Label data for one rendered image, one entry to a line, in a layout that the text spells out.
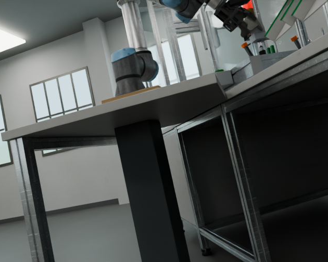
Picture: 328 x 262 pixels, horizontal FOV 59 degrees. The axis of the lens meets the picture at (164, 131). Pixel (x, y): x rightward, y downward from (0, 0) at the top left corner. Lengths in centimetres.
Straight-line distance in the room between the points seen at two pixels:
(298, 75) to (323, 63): 9
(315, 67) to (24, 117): 584
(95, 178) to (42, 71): 228
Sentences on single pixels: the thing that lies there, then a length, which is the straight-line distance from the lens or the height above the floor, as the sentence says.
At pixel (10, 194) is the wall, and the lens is 660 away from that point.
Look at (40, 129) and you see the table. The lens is 97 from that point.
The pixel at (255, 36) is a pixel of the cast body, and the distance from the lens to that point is 137.
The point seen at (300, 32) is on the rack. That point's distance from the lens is 125.
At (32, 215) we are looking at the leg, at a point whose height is 58.
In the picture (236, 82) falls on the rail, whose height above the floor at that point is 90.
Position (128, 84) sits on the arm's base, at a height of 100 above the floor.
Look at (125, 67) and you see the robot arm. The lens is 129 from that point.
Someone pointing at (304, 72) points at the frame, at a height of 80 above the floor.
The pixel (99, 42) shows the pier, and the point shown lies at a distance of 529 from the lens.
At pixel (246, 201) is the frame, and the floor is 43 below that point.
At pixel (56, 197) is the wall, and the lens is 593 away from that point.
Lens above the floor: 68
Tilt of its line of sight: 4 degrees up
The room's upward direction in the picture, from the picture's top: 12 degrees counter-clockwise
